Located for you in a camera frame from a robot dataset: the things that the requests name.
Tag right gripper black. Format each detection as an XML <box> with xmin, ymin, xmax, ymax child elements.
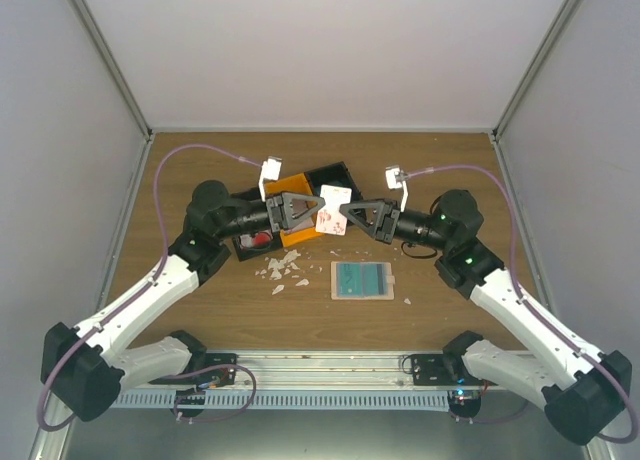
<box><xmin>340</xmin><ymin>198</ymin><xmax>452</xmax><ymax>252</ymax></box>

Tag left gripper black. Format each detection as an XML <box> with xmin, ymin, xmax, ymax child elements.
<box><xmin>217</xmin><ymin>190</ymin><xmax>326</xmax><ymax>240</ymax></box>

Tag white pink card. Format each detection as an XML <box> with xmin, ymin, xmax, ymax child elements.
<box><xmin>315</xmin><ymin>184</ymin><xmax>352</xmax><ymax>236</ymax></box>

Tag teal VIP card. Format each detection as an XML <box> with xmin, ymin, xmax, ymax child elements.
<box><xmin>361</xmin><ymin>263</ymin><xmax>388</xmax><ymax>297</ymax></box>
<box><xmin>335</xmin><ymin>262</ymin><xmax>362</xmax><ymax>298</ymax></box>

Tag beige card holder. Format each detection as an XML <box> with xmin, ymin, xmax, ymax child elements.
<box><xmin>331</xmin><ymin>262</ymin><xmax>395</xmax><ymax>301</ymax></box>

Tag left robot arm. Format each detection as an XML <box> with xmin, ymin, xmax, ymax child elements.
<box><xmin>38</xmin><ymin>180</ymin><xmax>325</xmax><ymax>422</ymax></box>

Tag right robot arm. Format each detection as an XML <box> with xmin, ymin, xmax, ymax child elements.
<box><xmin>339</xmin><ymin>189</ymin><xmax>632</xmax><ymax>446</ymax></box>

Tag red white card stack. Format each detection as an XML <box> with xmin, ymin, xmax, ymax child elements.
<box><xmin>238</xmin><ymin>231</ymin><xmax>273</xmax><ymax>250</ymax></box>

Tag orange bin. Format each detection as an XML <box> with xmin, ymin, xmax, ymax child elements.
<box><xmin>265</xmin><ymin>173</ymin><xmax>322</xmax><ymax>248</ymax></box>

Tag black bin right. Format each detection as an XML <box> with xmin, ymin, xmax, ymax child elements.
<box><xmin>304</xmin><ymin>162</ymin><xmax>363</xmax><ymax>201</ymax></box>

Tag black bin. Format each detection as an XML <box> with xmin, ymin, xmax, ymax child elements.
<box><xmin>304</xmin><ymin>162</ymin><xmax>363</xmax><ymax>201</ymax></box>
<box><xmin>231</xmin><ymin>187</ymin><xmax>283</xmax><ymax>261</ymax></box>

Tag black bin left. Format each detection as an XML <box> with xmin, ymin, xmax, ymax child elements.
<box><xmin>231</xmin><ymin>187</ymin><xmax>283</xmax><ymax>261</ymax></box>

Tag aluminium rail frame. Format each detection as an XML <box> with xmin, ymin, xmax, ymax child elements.
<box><xmin>29</xmin><ymin>129</ymin><xmax>614</xmax><ymax>460</ymax></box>

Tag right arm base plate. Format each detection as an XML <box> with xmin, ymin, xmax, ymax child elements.
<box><xmin>400</xmin><ymin>353</ymin><xmax>452</xmax><ymax>386</ymax></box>

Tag grey slotted cable duct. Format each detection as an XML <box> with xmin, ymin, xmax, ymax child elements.
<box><xmin>113</xmin><ymin>389</ymin><xmax>449</xmax><ymax>412</ymax></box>

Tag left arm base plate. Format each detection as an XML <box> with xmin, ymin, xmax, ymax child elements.
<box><xmin>201</xmin><ymin>352</ymin><xmax>238</xmax><ymax>387</ymax></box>

